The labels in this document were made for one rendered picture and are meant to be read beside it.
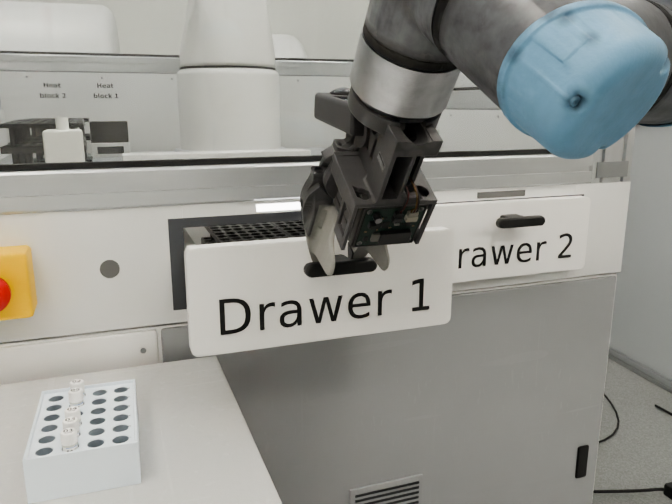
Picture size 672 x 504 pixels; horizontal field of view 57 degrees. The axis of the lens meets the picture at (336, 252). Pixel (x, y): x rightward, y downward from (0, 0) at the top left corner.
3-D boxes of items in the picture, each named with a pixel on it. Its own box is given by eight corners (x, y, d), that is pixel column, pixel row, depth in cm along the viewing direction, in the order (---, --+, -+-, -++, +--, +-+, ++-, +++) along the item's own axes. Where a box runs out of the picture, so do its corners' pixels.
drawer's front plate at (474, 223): (584, 268, 94) (591, 196, 91) (413, 287, 84) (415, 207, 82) (576, 266, 95) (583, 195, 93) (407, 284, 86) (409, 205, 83)
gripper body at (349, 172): (335, 256, 50) (371, 139, 42) (309, 185, 56) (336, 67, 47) (419, 249, 53) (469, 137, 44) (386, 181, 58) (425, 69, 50)
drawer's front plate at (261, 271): (450, 323, 70) (455, 228, 68) (191, 358, 61) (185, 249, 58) (443, 318, 72) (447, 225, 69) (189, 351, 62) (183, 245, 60)
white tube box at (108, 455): (141, 483, 50) (137, 441, 49) (27, 504, 48) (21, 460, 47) (138, 413, 62) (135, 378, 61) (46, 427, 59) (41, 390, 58)
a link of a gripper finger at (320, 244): (304, 306, 58) (334, 238, 51) (289, 258, 61) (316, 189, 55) (334, 304, 59) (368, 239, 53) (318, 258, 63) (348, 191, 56)
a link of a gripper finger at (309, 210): (292, 236, 57) (321, 162, 51) (288, 224, 57) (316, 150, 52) (339, 236, 59) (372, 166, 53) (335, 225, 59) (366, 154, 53)
